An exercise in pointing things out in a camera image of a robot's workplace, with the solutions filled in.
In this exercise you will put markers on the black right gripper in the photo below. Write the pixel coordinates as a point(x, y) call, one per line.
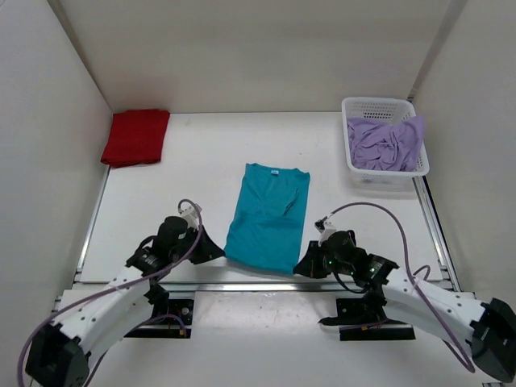
point(310, 265)

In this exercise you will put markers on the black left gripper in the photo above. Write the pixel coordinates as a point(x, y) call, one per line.
point(208, 249)

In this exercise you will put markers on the teal t shirt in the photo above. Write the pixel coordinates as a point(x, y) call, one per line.
point(266, 231)

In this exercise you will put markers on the red t shirt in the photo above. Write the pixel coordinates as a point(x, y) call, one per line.
point(136, 137)

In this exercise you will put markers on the lavender t shirt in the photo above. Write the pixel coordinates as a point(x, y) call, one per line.
point(377, 145)

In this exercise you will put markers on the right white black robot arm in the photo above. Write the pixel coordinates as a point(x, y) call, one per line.
point(484, 330)

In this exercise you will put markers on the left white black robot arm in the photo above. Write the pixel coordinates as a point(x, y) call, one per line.
point(62, 352)

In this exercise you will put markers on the white plastic laundry basket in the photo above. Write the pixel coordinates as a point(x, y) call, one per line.
point(382, 110)

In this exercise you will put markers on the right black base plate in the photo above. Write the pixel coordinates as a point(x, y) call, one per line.
point(358, 320)

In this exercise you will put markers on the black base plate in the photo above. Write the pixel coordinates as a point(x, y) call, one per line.
point(358, 320)
point(171, 318)

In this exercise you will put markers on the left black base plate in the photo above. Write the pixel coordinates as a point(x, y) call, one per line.
point(171, 318)

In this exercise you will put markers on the aluminium frame rail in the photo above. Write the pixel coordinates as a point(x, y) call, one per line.
point(262, 287)

